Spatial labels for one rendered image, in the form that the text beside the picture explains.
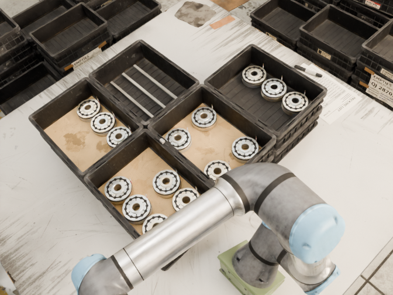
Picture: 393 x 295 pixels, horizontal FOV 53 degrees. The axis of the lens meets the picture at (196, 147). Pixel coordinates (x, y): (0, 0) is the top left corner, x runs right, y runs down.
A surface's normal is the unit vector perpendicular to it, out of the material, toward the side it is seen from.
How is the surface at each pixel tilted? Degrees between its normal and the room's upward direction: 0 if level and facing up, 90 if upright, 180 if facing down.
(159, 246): 20
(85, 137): 0
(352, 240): 0
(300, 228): 36
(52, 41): 0
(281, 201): 25
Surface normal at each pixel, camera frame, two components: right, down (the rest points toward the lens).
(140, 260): 0.15, -0.31
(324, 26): -0.10, -0.54
